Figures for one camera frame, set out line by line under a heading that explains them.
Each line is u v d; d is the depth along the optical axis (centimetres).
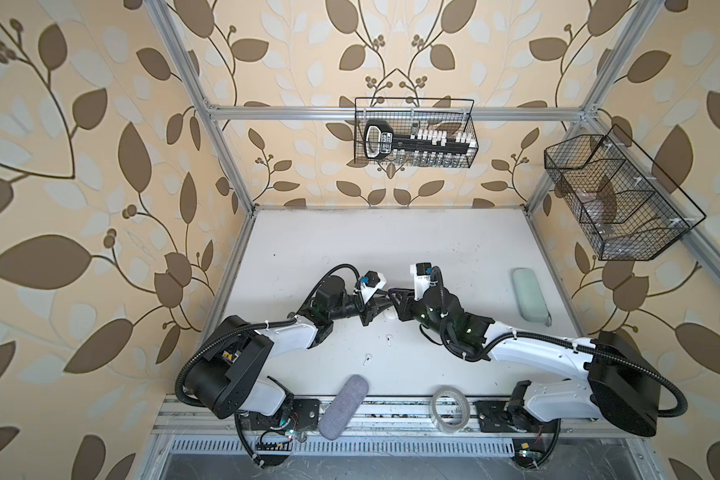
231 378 43
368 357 84
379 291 72
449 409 76
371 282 70
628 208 72
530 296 94
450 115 91
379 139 83
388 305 78
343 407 72
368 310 73
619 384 42
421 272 70
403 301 69
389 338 87
